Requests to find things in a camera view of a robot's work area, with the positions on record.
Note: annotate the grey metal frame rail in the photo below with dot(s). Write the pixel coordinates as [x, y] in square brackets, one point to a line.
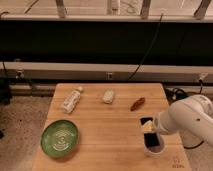
[107, 72]

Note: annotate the brown dried food piece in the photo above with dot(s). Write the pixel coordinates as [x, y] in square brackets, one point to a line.
[137, 104]

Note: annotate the white ceramic cup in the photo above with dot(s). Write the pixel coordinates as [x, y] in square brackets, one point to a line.
[156, 150]

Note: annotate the wooden table top board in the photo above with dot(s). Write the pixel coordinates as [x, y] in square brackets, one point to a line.
[110, 134]

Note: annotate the green ribbed plate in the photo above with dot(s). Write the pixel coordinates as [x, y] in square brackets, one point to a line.
[59, 138]

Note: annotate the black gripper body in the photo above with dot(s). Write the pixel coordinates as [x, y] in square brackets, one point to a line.
[150, 138]

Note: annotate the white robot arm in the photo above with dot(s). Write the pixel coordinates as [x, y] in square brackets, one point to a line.
[194, 114]

